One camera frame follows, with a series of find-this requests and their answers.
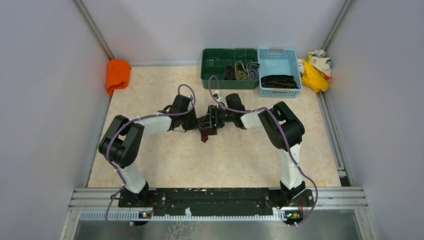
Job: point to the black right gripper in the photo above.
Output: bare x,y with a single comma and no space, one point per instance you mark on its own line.
209,121

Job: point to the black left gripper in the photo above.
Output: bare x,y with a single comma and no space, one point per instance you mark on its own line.
194,124

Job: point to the red navy striped tie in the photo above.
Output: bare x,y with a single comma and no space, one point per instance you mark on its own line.
206,128

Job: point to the green compartment organizer tray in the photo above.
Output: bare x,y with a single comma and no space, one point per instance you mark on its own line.
213,65

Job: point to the light blue plastic basket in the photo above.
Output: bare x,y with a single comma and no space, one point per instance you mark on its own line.
278,62

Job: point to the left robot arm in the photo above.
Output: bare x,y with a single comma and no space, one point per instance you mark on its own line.
121,142

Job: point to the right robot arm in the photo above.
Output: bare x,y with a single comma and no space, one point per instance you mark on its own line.
283,128

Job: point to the dark brown rolled tie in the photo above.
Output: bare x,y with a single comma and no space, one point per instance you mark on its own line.
229,72

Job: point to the olive rolled tie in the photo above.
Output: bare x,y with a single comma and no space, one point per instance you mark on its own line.
241,74

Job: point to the grey rolled tie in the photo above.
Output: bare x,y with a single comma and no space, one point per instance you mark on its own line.
252,69

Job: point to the black tie in basket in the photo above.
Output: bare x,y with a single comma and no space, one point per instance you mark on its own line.
280,81

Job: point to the orange folded cloth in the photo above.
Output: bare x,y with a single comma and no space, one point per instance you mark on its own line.
117,76

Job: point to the yellow crumpled cloth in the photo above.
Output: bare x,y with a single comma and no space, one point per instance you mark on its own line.
313,78

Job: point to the white patterned crumpled cloth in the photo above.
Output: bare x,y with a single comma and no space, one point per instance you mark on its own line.
318,60

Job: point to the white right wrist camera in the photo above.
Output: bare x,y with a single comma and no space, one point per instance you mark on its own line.
218,99

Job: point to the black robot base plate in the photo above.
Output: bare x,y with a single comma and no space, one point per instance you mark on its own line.
214,202

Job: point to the white slotted cable duct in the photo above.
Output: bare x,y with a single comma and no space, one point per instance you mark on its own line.
136,216

